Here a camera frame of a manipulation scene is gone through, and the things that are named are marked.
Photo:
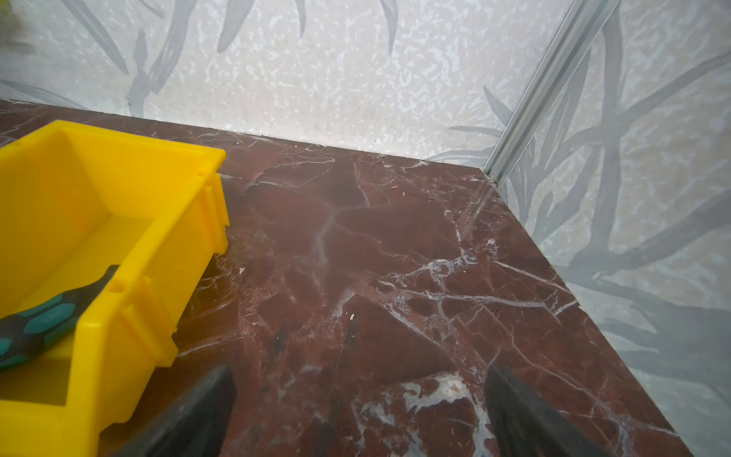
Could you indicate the green black screwdriver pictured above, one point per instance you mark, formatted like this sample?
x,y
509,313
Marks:
x,y
26,335

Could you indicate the aluminium frame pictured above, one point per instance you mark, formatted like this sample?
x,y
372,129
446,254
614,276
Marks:
x,y
572,41

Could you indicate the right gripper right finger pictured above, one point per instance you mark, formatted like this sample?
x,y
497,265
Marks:
x,y
525,425

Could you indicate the yellow plastic bin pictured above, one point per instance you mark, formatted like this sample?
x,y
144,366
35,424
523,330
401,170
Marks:
x,y
112,233

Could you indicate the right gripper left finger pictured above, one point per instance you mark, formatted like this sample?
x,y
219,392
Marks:
x,y
194,425

